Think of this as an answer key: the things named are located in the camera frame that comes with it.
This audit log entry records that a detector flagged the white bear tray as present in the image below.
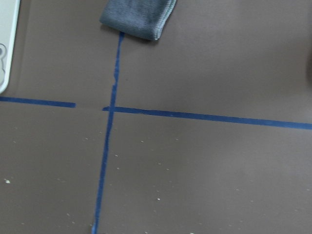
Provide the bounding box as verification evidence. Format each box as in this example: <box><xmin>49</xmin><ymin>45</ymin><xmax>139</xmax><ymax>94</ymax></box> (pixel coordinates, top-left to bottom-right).
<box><xmin>0</xmin><ymin>0</ymin><xmax>20</xmax><ymax>94</ymax></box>

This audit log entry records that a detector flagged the grey folded cloth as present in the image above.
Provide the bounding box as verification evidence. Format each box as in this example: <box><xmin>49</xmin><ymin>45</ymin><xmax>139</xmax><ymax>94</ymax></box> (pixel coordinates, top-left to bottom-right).
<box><xmin>99</xmin><ymin>0</ymin><xmax>176</xmax><ymax>41</ymax></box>

